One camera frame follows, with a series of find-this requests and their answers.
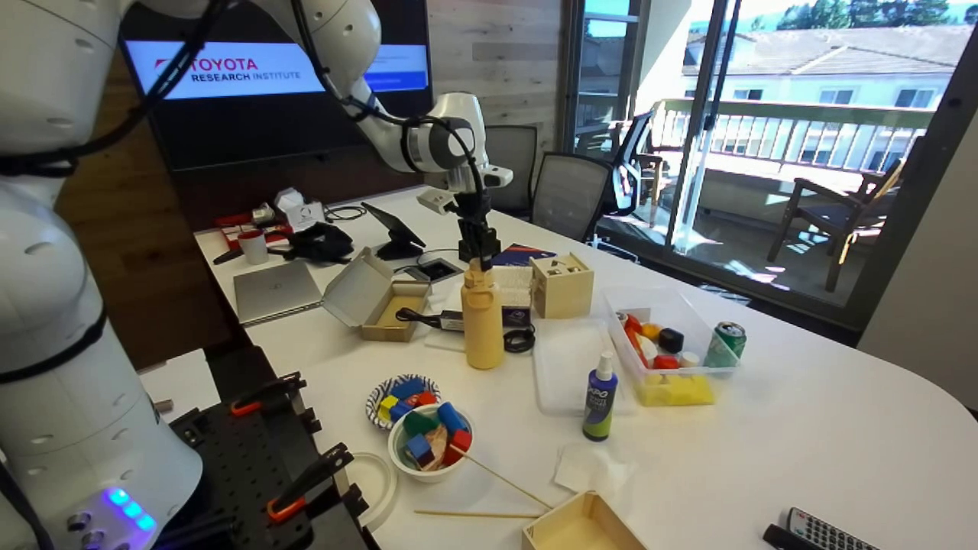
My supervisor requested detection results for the patterned bowl of blocks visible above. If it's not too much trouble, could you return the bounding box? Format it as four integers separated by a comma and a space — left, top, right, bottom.
363, 374, 440, 430

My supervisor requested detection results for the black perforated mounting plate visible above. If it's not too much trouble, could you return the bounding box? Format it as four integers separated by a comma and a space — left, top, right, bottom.
154, 345, 378, 550

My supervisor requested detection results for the clear plastic toy bin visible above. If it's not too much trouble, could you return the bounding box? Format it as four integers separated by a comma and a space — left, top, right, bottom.
604, 292, 741, 406

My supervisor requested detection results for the white paper napkin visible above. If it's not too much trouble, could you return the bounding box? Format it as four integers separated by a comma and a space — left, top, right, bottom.
552, 443, 628, 498

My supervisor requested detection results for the wooden stick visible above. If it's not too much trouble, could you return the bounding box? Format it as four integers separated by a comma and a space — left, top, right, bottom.
416, 507, 544, 520
463, 454, 552, 512

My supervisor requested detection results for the black tablet stand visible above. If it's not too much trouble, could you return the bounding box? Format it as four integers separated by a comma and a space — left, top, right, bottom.
368, 204, 426, 260

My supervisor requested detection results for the wooden tray box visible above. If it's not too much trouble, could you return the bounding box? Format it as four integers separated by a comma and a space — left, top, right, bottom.
521, 491, 644, 550

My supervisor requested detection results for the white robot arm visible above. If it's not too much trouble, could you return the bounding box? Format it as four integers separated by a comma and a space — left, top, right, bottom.
0, 0, 513, 550

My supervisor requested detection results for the beige plastic bottle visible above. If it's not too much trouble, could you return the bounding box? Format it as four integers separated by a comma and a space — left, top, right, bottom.
461, 264, 504, 370

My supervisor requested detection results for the black clamp orange tip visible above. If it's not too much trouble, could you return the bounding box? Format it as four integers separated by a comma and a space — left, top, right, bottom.
229, 374, 305, 418

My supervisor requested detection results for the wooden block with holes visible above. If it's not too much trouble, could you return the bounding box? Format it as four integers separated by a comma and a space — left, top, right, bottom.
533, 254, 593, 319

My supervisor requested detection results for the black remote control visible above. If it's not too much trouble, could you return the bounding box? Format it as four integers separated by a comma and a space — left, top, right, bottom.
765, 507, 876, 550

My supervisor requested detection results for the grey office chair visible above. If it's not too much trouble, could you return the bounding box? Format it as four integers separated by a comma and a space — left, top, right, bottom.
533, 153, 609, 242

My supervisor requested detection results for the green soda can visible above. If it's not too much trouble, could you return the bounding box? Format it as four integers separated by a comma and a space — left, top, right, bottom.
707, 321, 745, 366

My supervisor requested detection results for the wall monitor screen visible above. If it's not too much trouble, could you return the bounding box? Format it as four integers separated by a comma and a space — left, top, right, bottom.
148, 0, 435, 171

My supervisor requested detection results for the black cloth bundle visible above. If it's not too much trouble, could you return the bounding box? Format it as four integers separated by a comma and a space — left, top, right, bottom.
290, 223, 351, 266

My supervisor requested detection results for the blue paint bottle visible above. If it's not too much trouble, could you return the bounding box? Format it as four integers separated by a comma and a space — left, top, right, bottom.
580, 356, 618, 439

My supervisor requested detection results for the white cutting board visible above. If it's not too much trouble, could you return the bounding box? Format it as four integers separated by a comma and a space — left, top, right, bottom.
533, 319, 613, 415

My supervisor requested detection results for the open beige box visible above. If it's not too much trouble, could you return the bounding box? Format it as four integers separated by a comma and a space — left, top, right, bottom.
323, 251, 428, 342

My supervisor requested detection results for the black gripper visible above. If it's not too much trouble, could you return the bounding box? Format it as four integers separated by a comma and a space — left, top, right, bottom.
454, 194, 502, 273

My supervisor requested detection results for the outdoor wooden chair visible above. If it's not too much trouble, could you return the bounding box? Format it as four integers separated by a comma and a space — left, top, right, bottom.
768, 158, 907, 292

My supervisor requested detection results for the silver laptop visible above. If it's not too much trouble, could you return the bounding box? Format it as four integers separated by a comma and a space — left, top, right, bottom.
232, 264, 320, 327

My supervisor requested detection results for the black tape roll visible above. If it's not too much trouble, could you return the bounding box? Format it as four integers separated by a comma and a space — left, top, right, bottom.
504, 327, 534, 356

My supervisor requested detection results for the white bowl of blocks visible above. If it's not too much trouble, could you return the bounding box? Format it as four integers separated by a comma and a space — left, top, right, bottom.
387, 405, 473, 483

